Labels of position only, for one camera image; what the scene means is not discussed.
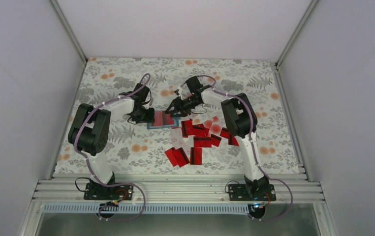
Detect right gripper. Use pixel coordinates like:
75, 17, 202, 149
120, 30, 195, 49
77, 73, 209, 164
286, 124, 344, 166
165, 95, 200, 118

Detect teal leather card holder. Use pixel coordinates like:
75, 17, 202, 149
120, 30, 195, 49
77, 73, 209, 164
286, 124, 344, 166
147, 111, 179, 130

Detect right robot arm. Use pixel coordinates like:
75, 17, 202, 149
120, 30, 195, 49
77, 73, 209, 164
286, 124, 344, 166
165, 76, 265, 200

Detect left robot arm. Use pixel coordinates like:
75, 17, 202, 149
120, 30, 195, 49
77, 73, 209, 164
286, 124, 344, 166
68, 83, 155, 199

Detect red card top pile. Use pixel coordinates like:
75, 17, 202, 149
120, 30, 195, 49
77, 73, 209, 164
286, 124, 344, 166
181, 119, 211, 138

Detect red card pile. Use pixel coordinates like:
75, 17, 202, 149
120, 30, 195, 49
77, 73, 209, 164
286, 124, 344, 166
181, 119, 211, 138
193, 136, 212, 148

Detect white april card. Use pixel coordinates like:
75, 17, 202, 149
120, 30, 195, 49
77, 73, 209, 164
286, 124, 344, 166
171, 127, 186, 149

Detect red card centre pile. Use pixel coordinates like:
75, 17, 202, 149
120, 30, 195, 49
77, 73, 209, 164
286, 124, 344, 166
193, 136, 212, 148

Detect white card red dot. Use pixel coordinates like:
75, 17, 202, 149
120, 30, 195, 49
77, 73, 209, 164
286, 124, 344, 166
210, 123, 222, 135

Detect red card front middle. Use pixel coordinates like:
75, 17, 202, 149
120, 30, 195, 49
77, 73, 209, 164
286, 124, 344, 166
190, 147, 202, 165

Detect red card front left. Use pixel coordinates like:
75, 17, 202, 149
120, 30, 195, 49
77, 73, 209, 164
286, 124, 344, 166
164, 147, 190, 167

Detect red card right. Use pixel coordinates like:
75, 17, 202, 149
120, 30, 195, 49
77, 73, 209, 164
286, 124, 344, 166
219, 127, 239, 146

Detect floral table mat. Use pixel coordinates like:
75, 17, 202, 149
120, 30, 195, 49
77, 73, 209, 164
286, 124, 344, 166
54, 57, 301, 175

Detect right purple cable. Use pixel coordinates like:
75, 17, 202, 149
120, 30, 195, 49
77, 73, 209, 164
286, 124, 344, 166
178, 75, 294, 223

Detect purple cable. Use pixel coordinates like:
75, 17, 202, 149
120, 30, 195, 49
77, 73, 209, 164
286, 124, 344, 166
72, 73, 152, 222
178, 75, 294, 223

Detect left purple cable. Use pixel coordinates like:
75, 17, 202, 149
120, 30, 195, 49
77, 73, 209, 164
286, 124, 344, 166
72, 73, 152, 222

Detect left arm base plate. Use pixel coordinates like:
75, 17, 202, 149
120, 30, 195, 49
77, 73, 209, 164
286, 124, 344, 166
83, 182, 133, 201

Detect perforated cable tray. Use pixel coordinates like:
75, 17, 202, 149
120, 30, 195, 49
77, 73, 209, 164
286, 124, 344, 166
42, 203, 249, 215

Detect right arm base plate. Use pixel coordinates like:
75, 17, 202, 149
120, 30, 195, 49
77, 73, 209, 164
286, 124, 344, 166
227, 184, 277, 202

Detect aluminium rail frame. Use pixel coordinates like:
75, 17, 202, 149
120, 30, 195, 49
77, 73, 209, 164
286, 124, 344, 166
32, 174, 325, 204

